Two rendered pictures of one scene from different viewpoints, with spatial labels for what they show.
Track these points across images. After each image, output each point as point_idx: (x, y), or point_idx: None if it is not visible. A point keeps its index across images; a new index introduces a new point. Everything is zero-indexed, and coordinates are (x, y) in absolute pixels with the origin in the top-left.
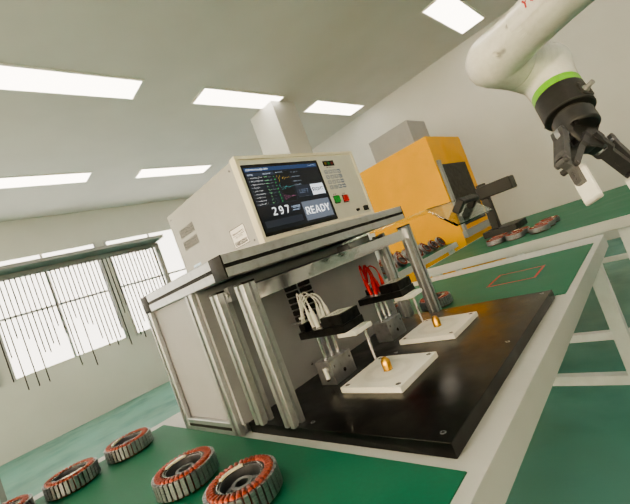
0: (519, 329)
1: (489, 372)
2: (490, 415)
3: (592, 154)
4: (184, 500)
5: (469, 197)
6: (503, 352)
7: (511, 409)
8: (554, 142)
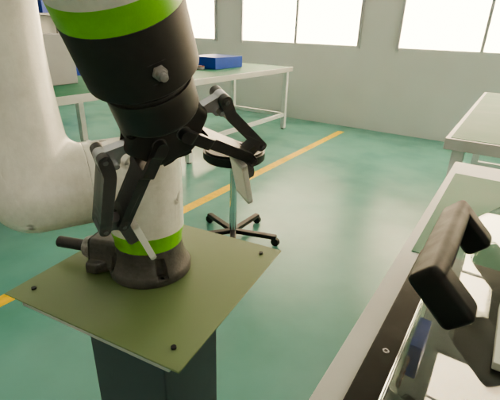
0: (367, 376)
1: (404, 300)
2: (401, 280)
3: (169, 162)
4: None
5: (436, 230)
6: (390, 327)
7: (386, 280)
8: (236, 112)
